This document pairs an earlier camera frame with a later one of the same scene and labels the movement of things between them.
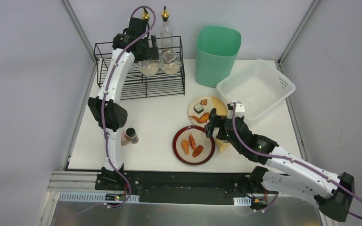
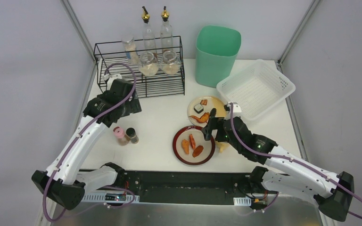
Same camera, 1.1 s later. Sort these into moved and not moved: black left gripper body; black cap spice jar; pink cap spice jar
Moved: black left gripper body
Not moved: black cap spice jar; pink cap spice jar
